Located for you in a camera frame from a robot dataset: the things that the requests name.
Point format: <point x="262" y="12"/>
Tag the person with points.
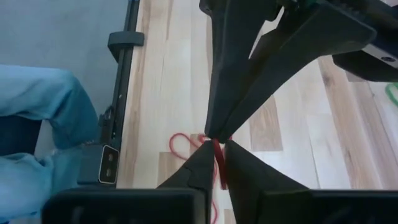
<point x="46" y="93"/>

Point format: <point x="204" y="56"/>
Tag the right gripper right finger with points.
<point x="245" y="180"/>

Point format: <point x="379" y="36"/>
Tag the green rubber band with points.
<point x="392" y="95"/>

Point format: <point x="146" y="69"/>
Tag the red rubber band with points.
<point x="219" y="161"/>

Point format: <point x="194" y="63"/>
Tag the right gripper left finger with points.
<point x="199" y="174"/>

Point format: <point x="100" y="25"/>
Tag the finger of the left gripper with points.
<point x="295" y="53"/>
<point x="230" y="62"/>

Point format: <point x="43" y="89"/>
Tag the black table-level camera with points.
<point x="93" y="165"/>

